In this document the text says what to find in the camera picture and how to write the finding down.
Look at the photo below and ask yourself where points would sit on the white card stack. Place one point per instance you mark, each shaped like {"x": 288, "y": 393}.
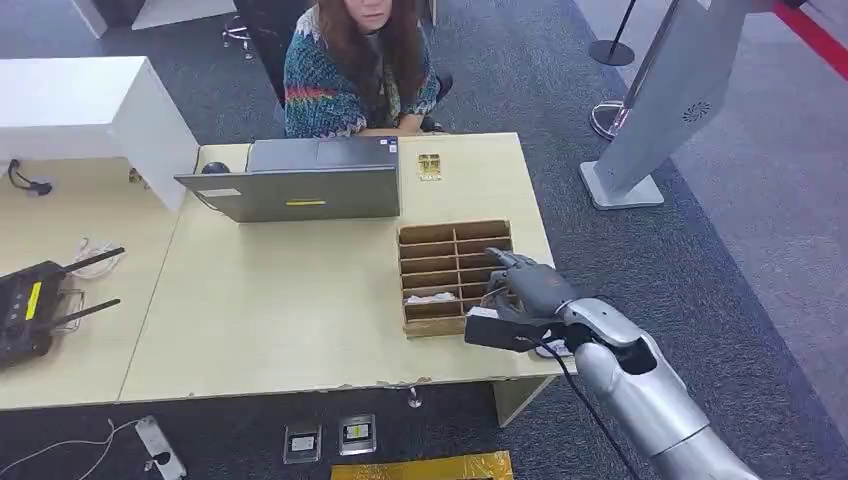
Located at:
{"x": 430, "y": 299}

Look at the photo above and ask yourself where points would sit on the white cabinet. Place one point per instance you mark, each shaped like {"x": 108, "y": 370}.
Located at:
{"x": 99, "y": 106}

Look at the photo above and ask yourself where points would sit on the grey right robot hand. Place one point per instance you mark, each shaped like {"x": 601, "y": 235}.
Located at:
{"x": 540, "y": 288}

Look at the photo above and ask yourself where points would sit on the pale wooden desk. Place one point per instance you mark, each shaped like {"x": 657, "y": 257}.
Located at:
{"x": 298, "y": 305}

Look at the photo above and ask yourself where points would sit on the gold foil sheet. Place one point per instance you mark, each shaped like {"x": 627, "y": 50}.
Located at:
{"x": 424, "y": 467}

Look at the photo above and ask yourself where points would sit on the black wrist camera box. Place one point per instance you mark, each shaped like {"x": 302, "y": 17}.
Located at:
{"x": 500, "y": 334}

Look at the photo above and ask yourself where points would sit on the black computer mouse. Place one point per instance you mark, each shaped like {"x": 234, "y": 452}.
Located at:
{"x": 215, "y": 168}

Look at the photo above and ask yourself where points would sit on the chrome stanchion base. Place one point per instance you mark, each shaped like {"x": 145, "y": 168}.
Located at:
{"x": 606, "y": 119}

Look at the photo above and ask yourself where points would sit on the grey laptop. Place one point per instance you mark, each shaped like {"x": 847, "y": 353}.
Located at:
{"x": 311, "y": 185}

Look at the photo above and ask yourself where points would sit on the black router with antennas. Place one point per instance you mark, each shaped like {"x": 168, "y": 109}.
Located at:
{"x": 26, "y": 311}

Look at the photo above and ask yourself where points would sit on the gold patterned card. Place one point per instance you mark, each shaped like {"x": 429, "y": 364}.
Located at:
{"x": 429, "y": 167}

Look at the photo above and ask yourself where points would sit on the silver kiosk stand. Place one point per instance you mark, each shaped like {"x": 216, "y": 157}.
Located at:
{"x": 669, "y": 99}

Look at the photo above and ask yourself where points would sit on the person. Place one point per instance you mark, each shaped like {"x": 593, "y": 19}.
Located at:
{"x": 358, "y": 79}

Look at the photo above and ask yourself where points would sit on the red barrier belt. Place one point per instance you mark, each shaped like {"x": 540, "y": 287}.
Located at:
{"x": 815, "y": 36}

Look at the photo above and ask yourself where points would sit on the black stanchion post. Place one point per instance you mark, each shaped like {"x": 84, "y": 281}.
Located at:
{"x": 613, "y": 50}

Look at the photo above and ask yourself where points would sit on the silver floor socket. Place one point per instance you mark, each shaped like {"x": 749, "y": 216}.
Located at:
{"x": 358, "y": 434}
{"x": 303, "y": 443}

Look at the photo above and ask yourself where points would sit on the white furniture panel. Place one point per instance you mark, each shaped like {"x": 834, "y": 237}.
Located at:
{"x": 166, "y": 10}

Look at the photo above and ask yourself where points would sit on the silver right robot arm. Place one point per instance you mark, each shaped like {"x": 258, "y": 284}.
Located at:
{"x": 646, "y": 391}

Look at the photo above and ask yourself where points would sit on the wooden box with compartments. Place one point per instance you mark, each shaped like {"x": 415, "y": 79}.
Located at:
{"x": 437, "y": 278}

